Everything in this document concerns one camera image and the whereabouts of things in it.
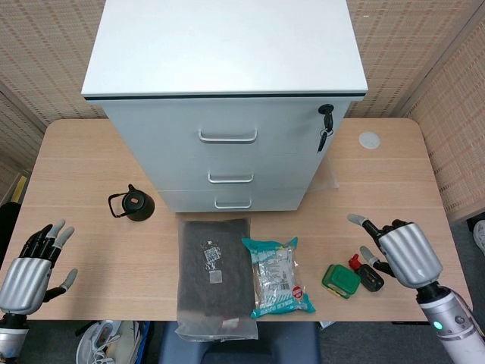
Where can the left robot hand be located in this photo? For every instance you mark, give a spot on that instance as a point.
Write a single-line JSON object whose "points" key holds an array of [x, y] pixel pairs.
{"points": [[24, 278]]}

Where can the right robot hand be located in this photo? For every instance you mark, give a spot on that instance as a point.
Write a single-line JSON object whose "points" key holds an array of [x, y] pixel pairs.
{"points": [[409, 254]]}

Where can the medium white drawer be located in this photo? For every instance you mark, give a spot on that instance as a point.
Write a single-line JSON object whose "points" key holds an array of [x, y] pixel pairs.
{"points": [[273, 172]]}

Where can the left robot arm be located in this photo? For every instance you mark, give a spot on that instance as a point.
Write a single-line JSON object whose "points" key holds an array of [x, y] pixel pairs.
{"points": [[11, 333]]}

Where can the short white drawer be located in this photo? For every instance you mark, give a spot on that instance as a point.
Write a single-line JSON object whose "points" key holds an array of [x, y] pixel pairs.
{"points": [[273, 200]]}

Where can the tall white drawer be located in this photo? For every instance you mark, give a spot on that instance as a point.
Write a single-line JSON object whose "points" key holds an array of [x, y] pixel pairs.
{"points": [[273, 125]]}

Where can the white cabinet body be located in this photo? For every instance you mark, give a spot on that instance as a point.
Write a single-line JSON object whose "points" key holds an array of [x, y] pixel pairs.
{"points": [[223, 49]]}

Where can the black red small device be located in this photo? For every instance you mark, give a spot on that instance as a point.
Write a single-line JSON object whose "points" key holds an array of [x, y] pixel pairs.
{"points": [[369, 278]]}

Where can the white shoe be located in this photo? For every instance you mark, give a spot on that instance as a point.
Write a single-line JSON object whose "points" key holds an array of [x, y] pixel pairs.
{"points": [[479, 237]]}

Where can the green plastic box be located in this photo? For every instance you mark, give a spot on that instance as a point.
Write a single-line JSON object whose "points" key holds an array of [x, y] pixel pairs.
{"points": [[341, 281]]}

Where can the yellow strip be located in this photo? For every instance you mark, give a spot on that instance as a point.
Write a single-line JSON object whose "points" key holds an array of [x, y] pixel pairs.
{"points": [[19, 189]]}

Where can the white sneaker with laces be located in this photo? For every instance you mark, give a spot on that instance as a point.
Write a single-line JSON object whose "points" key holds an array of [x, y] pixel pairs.
{"points": [[98, 341]]}

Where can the white round grommet cap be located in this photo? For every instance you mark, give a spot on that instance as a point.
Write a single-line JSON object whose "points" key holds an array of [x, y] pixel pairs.
{"points": [[369, 140]]}

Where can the teal snack packet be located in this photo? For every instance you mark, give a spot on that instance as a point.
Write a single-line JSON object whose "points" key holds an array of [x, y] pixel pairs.
{"points": [[276, 277]]}

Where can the black lidded cup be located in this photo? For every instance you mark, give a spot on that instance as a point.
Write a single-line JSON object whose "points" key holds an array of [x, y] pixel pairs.
{"points": [[138, 206]]}

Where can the black keys in lock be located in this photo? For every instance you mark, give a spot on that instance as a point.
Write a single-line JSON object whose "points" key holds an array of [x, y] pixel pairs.
{"points": [[326, 121]]}

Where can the dark garment in plastic bag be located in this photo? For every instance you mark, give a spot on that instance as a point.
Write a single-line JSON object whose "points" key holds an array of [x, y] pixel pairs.
{"points": [[216, 273]]}

